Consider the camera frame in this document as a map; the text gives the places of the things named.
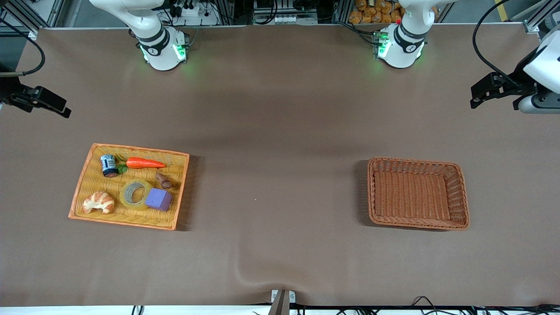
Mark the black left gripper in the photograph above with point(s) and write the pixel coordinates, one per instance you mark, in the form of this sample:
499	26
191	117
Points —
519	77

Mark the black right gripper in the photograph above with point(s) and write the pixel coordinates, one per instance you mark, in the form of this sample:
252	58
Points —
9	91

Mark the yellow tape roll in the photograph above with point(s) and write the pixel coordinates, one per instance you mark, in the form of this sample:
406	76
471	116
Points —
129	200

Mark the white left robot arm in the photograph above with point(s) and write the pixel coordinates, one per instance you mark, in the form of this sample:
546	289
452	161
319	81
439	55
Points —
400	48

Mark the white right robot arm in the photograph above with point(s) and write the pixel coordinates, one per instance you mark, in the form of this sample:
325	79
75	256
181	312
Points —
162	52

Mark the blue white small can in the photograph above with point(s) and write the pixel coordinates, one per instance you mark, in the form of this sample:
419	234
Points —
109	165

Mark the orange toy carrot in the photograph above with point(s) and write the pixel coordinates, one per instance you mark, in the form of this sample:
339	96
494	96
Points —
144	163

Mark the toy croissant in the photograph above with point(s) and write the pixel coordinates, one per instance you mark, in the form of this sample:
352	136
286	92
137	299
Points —
98	203

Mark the yellow woven tray orange rim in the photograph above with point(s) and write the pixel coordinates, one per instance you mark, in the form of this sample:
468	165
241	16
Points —
131	210

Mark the small brown toy mushroom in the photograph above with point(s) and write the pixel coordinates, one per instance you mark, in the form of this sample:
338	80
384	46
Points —
163	180

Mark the brown woven basket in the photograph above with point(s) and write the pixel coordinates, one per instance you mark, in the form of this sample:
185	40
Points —
415	197

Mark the purple foam cube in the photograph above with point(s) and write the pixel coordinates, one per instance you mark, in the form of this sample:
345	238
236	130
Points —
158	200

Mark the bag of orange snacks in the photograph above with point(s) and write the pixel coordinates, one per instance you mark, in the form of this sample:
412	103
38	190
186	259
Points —
372	13

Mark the white power strip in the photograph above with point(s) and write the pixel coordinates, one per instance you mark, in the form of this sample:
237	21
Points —
192	13

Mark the brown table cover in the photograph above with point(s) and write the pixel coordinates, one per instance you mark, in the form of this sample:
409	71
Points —
280	109

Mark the aluminium frame profile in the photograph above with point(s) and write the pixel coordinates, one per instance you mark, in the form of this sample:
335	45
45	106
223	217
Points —
30	13
540	17

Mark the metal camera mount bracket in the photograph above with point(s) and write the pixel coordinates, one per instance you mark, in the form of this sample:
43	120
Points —
283	302

